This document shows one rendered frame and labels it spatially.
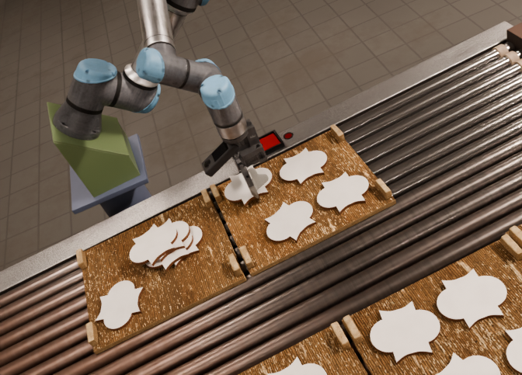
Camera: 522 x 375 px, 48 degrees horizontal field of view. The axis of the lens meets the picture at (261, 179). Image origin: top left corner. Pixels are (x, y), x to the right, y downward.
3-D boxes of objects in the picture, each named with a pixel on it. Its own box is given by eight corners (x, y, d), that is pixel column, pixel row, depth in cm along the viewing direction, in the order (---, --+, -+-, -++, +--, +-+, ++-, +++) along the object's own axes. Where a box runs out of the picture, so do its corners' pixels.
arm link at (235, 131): (219, 133, 140) (209, 115, 146) (225, 146, 143) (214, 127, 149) (247, 119, 141) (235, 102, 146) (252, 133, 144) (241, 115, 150)
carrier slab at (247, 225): (212, 192, 170) (210, 189, 169) (335, 131, 173) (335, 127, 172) (252, 277, 144) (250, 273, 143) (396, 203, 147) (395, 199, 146)
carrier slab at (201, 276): (81, 256, 168) (78, 253, 167) (210, 194, 170) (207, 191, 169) (96, 355, 142) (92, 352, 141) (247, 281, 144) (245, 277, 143)
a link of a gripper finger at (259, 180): (276, 193, 155) (262, 163, 151) (256, 203, 154) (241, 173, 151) (273, 189, 157) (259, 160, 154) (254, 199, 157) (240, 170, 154)
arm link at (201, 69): (182, 49, 144) (195, 71, 136) (220, 60, 150) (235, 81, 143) (170, 76, 148) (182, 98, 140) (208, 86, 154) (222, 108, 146)
